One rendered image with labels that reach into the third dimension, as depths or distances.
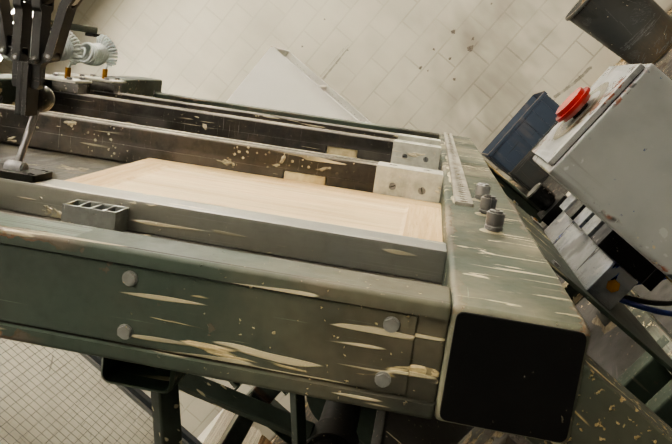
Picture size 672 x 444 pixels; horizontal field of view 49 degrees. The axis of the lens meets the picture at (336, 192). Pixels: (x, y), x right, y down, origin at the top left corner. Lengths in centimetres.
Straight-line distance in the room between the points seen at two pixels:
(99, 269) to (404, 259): 37
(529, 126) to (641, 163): 480
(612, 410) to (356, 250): 36
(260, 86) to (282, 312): 451
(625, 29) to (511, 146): 108
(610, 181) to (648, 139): 4
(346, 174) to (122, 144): 44
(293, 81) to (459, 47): 184
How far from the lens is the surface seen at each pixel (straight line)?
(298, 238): 92
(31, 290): 76
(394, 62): 644
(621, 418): 72
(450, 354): 67
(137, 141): 149
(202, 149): 144
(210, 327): 70
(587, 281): 98
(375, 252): 91
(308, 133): 196
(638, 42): 552
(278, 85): 513
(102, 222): 95
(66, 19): 103
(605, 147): 65
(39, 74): 105
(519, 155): 543
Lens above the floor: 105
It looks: level
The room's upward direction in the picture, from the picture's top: 49 degrees counter-clockwise
